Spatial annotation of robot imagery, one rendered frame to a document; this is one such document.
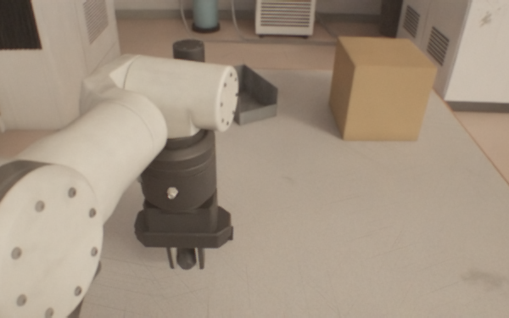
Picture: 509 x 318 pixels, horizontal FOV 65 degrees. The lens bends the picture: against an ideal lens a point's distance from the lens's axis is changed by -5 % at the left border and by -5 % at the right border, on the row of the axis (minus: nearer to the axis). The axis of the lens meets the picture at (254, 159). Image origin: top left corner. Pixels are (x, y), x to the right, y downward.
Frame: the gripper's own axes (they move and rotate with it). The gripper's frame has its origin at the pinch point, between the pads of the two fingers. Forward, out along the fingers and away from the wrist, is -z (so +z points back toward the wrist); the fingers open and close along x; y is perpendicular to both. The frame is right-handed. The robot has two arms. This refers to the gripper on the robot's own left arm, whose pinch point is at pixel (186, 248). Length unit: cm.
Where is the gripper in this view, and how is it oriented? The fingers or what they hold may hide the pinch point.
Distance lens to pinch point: 57.7
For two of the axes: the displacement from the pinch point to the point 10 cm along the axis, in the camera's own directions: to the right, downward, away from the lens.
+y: -0.1, -5.7, 8.2
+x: 10.0, 0.1, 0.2
